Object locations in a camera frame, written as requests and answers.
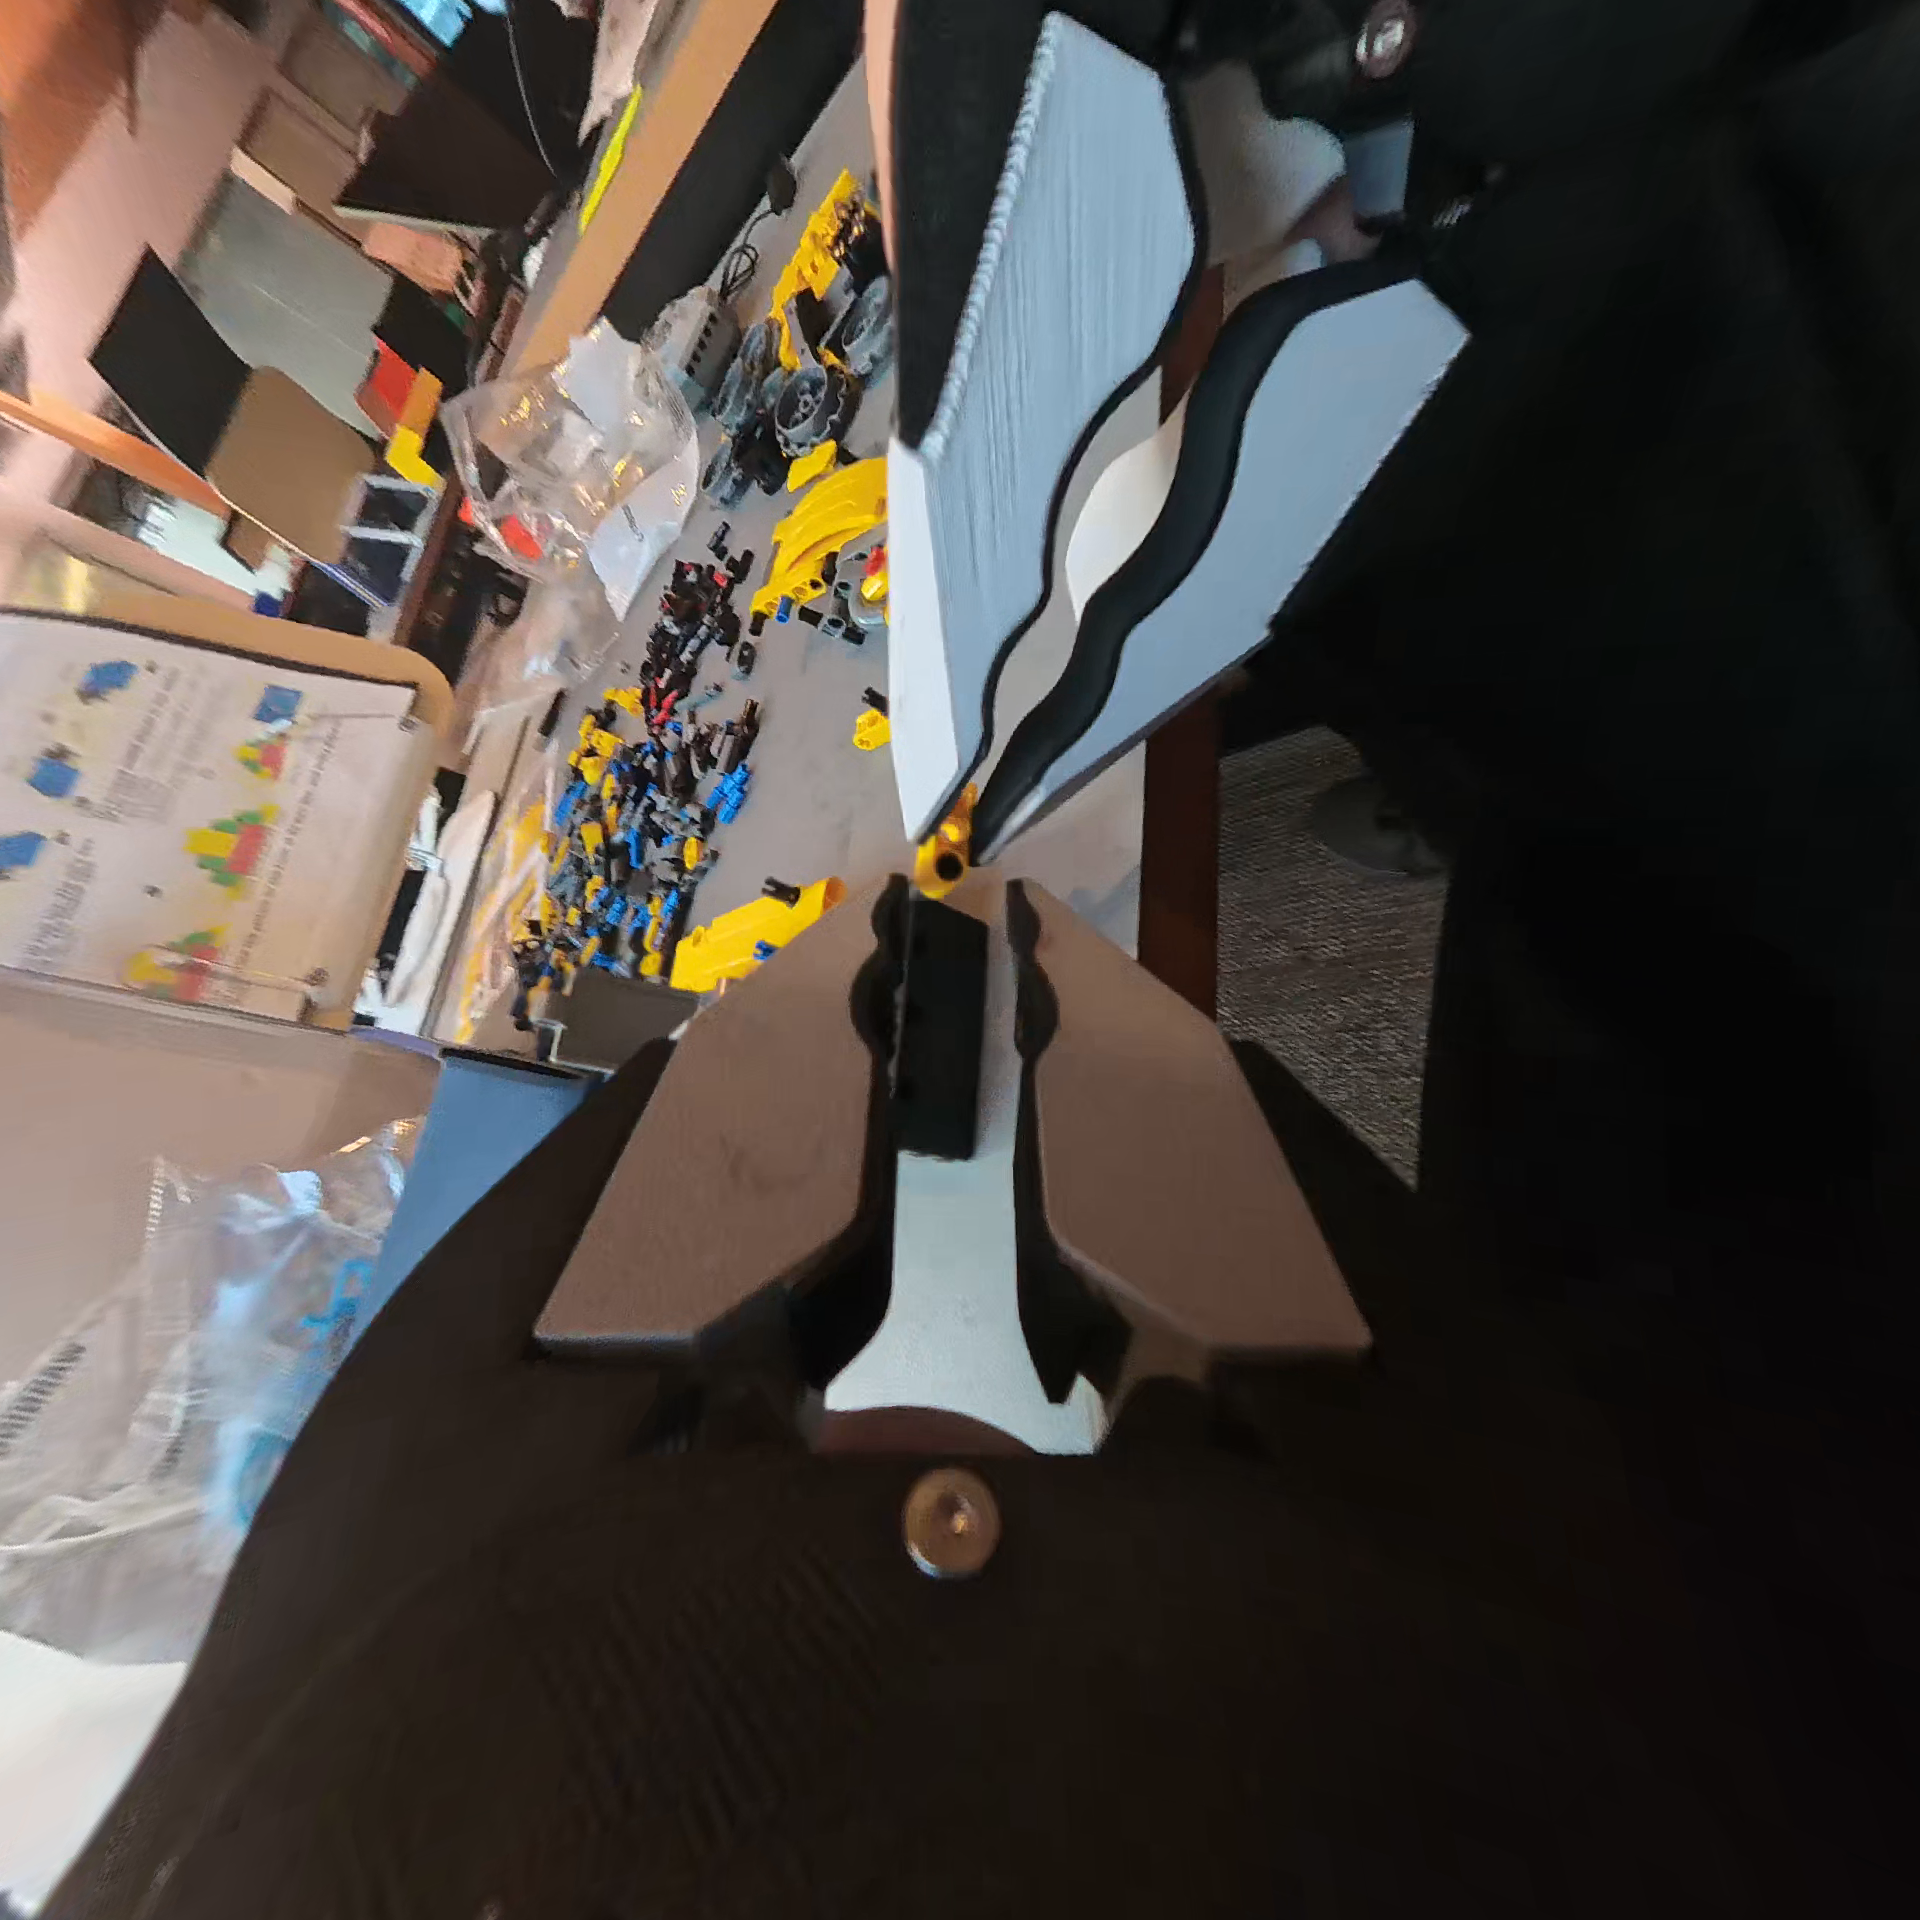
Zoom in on clear plastic bag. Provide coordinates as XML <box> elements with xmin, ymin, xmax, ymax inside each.
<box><xmin>442</xmin><ymin>320</ymin><xmax>705</xmax><ymax>620</ymax></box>

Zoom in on grey control hub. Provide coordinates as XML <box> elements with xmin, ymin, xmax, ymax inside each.
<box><xmin>665</xmin><ymin>285</ymin><xmax>750</xmax><ymax>377</ymax></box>

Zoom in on pile of small building pieces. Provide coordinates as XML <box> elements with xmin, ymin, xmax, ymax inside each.
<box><xmin>509</xmin><ymin>517</ymin><xmax>768</xmax><ymax>1021</ymax></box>

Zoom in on yellow sticker sheet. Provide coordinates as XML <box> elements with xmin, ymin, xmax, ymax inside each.
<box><xmin>450</xmin><ymin>792</ymin><xmax>564</xmax><ymax>1046</ymax></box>

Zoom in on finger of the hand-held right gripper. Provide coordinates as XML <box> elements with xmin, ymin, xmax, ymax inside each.
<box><xmin>977</xmin><ymin>274</ymin><xmax>1471</xmax><ymax>869</ymax></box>
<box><xmin>885</xmin><ymin>13</ymin><xmax>1209</xmax><ymax>845</ymax></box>

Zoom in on tan table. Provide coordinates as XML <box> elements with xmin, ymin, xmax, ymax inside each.
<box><xmin>516</xmin><ymin>0</ymin><xmax>872</xmax><ymax>346</ymax></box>

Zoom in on black beam piece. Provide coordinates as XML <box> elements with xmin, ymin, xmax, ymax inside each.
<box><xmin>897</xmin><ymin>897</ymin><xmax>993</xmax><ymax>1165</ymax></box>

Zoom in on yellow vehicle hood assembly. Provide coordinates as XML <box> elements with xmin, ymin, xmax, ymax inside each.
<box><xmin>746</xmin><ymin>456</ymin><xmax>897</xmax><ymax>651</ymax></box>

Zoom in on black block with yellow panels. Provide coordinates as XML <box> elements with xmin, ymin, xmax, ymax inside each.
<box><xmin>556</xmin><ymin>875</ymin><xmax>852</xmax><ymax>1074</ymax></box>

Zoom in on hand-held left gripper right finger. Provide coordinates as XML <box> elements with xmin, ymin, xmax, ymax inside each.
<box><xmin>1001</xmin><ymin>877</ymin><xmax>1375</xmax><ymax>1406</ymax></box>

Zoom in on bundle of clear plastic bags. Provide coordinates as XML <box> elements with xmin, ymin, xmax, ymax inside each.
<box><xmin>0</xmin><ymin>1147</ymin><xmax>413</xmax><ymax>1667</ymax></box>

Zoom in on person's dark trousers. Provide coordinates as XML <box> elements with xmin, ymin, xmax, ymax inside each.
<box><xmin>1221</xmin><ymin>0</ymin><xmax>1920</xmax><ymax>1920</ymax></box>

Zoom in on black power adapter cable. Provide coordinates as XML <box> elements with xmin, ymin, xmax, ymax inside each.
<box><xmin>718</xmin><ymin>156</ymin><xmax>807</xmax><ymax>300</ymax></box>

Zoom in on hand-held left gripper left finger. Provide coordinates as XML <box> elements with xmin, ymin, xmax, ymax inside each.
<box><xmin>533</xmin><ymin>875</ymin><xmax>918</xmax><ymax>1390</ymax></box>

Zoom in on printed picture board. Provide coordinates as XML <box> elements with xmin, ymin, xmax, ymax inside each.
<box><xmin>0</xmin><ymin>601</ymin><xmax>455</xmax><ymax>1028</ymax></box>

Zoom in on blue cardboard kit box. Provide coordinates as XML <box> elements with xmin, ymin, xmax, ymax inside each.
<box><xmin>0</xmin><ymin>966</ymin><xmax>610</xmax><ymax>1396</ymax></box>

